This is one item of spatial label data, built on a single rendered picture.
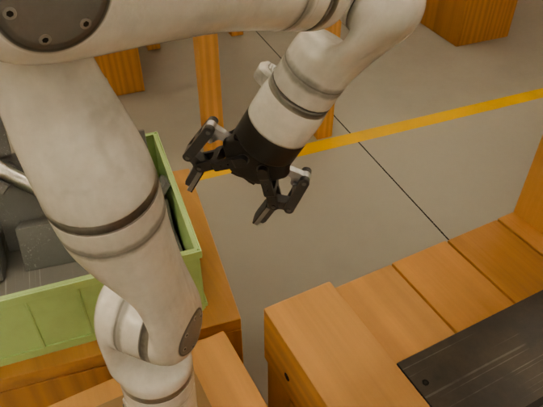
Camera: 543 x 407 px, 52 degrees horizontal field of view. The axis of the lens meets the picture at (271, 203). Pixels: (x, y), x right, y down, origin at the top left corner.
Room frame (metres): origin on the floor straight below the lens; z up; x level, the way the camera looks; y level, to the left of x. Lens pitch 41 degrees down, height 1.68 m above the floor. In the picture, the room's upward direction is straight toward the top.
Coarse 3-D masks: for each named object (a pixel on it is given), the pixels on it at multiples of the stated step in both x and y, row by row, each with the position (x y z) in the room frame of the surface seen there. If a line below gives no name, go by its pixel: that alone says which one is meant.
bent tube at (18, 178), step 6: (0, 162) 0.86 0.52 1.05; (0, 168) 0.85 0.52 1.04; (6, 168) 0.85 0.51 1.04; (12, 168) 0.86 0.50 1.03; (0, 174) 0.84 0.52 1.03; (6, 174) 0.84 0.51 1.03; (12, 174) 0.85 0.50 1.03; (18, 174) 0.85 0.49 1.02; (24, 174) 0.86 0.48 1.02; (6, 180) 0.84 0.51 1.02; (12, 180) 0.84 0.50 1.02; (18, 180) 0.84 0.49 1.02; (24, 180) 0.85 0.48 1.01; (18, 186) 0.84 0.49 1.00; (24, 186) 0.84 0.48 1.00; (30, 186) 0.84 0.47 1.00; (30, 192) 0.84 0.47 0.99
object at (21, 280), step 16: (0, 224) 0.90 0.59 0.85; (176, 240) 0.85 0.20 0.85; (16, 256) 0.80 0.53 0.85; (16, 272) 0.76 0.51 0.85; (32, 272) 0.76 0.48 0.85; (48, 272) 0.76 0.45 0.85; (64, 272) 0.76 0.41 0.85; (80, 272) 0.76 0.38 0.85; (0, 288) 0.72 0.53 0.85; (16, 288) 0.72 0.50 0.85
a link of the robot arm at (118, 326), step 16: (96, 304) 0.38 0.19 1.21; (112, 304) 0.38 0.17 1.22; (128, 304) 0.37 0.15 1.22; (96, 320) 0.37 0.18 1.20; (112, 320) 0.36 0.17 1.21; (128, 320) 0.36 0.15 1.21; (96, 336) 0.36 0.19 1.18; (112, 336) 0.35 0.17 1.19; (128, 336) 0.35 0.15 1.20; (112, 352) 0.36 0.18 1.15; (128, 352) 0.35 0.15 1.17; (112, 368) 0.36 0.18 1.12; (128, 368) 0.37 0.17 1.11; (144, 368) 0.37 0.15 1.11; (160, 368) 0.37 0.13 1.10; (176, 368) 0.38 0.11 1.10; (192, 368) 0.39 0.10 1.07; (128, 384) 0.36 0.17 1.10; (144, 384) 0.36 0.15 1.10; (160, 384) 0.36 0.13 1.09; (176, 384) 0.36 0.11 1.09; (144, 400) 0.35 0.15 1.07; (160, 400) 0.35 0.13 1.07
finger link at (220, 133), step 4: (208, 120) 0.54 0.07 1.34; (212, 120) 0.54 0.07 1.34; (204, 124) 0.54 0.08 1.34; (212, 124) 0.53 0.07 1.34; (216, 124) 0.53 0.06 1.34; (216, 128) 0.53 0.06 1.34; (220, 128) 0.53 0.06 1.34; (224, 128) 0.54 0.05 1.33; (216, 132) 0.53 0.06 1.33; (220, 132) 0.53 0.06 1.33; (224, 132) 0.53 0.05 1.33; (228, 132) 0.53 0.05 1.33; (212, 136) 0.53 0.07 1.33; (216, 136) 0.53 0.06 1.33; (220, 136) 0.53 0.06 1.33; (224, 136) 0.53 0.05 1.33; (212, 140) 0.52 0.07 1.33; (216, 140) 0.53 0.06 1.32; (220, 140) 0.53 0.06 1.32
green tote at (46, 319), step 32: (160, 160) 1.02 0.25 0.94; (192, 256) 0.70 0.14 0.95; (32, 288) 0.62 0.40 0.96; (64, 288) 0.63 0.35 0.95; (96, 288) 0.65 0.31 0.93; (0, 320) 0.59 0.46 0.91; (32, 320) 0.60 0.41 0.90; (64, 320) 0.62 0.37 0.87; (0, 352) 0.58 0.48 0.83; (32, 352) 0.60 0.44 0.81
